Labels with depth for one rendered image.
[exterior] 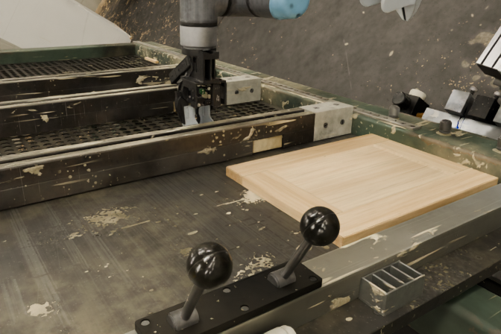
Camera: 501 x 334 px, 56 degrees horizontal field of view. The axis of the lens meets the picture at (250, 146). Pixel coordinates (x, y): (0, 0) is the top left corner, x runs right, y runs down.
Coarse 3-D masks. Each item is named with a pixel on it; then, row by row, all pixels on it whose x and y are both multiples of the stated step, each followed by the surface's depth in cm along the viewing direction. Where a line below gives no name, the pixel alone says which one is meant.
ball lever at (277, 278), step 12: (312, 216) 43; (324, 216) 43; (336, 216) 44; (300, 228) 44; (312, 228) 43; (324, 228) 43; (336, 228) 43; (312, 240) 43; (324, 240) 43; (300, 252) 47; (288, 264) 49; (276, 276) 51; (288, 276) 50
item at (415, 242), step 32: (480, 192) 77; (416, 224) 66; (448, 224) 66; (480, 224) 70; (320, 256) 58; (352, 256) 58; (384, 256) 58; (416, 256) 62; (320, 288) 52; (352, 288) 56; (256, 320) 48; (288, 320) 50
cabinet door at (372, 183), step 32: (256, 160) 94; (288, 160) 94; (320, 160) 95; (352, 160) 96; (384, 160) 96; (416, 160) 96; (448, 160) 96; (256, 192) 83; (288, 192) 80; (320, 192) 81; (352, 192) 81; (384, 192) 82; (416, 192) 81; (448, 192) 82; (352, 224) 70; (384, 224) 71
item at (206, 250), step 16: (192, 256) 37; (208, 256) 37; (224, 256) 37; (192, 272) 37; (208, 272) 36; (224, 272) 37; (192, 288) 41; (208, 288) 37; (192, 304) 42; (176, 320) 44; (192, 320) 45
